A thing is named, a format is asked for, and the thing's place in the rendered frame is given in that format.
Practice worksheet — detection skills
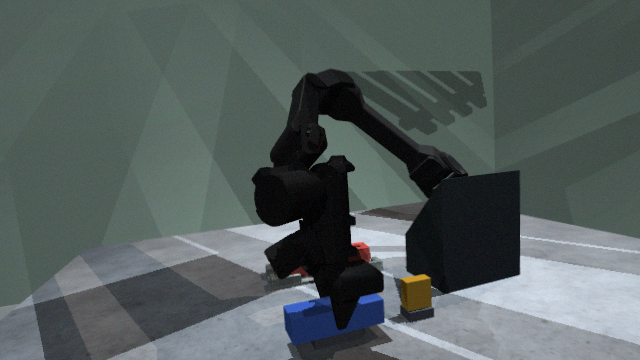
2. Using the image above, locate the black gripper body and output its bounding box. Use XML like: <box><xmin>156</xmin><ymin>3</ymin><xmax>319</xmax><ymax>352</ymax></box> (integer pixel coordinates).
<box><xmin>303</xmin><ymin>209</ymin><xmax>384</xmax><ymax>301</ymax></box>

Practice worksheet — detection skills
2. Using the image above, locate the dark grey square frame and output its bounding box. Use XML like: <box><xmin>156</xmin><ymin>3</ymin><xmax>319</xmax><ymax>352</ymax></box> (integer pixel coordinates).
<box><xmin>400</xmin><ymin>304</ymin><xmax>434</xmax><ymax>323</ymax></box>

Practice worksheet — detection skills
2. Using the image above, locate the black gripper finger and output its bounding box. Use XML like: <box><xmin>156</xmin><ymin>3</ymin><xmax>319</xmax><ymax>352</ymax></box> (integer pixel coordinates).
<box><xmin>318</xmin><ymin>284</ymin><xmax>360</xmax><ymax>330</ymax></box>
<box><xmin>301</xmin><ymin>264</ymin><xmax>329</xmax><ymax>298</ymax></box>

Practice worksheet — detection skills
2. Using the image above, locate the blue rectangular block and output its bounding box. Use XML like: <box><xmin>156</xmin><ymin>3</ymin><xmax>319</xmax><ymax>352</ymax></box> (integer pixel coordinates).
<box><xmin>283</xmin><ymin>293</ymin><xmax>385</xmax><ymax>345</ymax></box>

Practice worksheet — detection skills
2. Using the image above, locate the yellow block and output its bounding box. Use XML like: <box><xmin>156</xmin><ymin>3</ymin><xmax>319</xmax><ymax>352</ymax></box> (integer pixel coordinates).
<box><xmin>401</xmin><ymin>274</ymin><xmax>432</xmax><ymax>312</ymax></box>

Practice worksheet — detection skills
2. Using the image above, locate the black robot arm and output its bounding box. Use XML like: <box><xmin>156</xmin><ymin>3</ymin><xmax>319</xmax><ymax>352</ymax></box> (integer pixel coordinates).
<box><xmin>251</xmin><ymin>68</ymin><xmax>469</xmax><ymax>279</ymax></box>

